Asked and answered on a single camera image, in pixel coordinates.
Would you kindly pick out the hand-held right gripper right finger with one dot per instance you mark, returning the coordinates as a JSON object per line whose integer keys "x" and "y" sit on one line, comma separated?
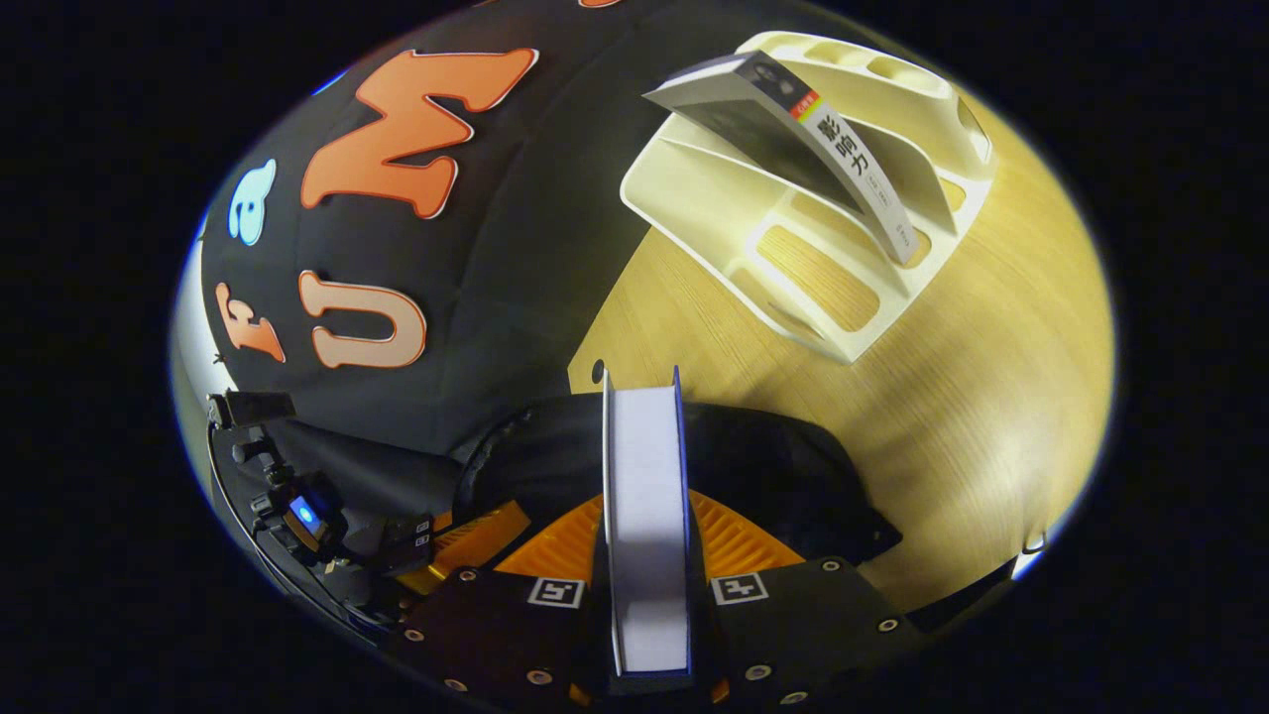
{"x": 803, "y": 625}

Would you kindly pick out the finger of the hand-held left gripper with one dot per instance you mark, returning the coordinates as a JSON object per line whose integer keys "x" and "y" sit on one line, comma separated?
{"x": 466, "y": 540}

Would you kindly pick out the grey portrait cover book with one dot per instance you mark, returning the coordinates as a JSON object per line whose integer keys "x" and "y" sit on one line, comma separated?
{"x": 773, "y": 129}

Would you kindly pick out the black schoolbag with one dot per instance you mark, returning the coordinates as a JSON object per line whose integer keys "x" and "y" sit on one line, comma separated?
{"x": 773, "y": 466}

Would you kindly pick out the white bookshelf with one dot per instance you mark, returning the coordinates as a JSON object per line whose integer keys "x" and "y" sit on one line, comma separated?
{"x": 714, "y": 208}

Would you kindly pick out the blue cover book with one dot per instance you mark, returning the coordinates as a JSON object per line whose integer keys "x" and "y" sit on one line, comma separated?
{"x": 644, "y": 516}

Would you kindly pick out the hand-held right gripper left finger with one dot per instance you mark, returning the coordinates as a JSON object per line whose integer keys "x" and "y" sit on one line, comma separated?
{"x": 496, "y": 635}

